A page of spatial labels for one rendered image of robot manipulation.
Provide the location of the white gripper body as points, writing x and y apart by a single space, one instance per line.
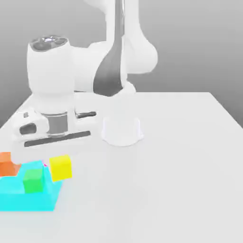
57 146

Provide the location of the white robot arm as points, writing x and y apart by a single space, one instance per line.
51 72

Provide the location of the small yellow cube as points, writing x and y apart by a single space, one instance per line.
61 169

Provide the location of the small green cube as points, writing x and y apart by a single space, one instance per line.
33 182

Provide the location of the large orange box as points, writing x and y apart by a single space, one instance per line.
7 169

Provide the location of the large cyan box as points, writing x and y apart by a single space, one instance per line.
28 201

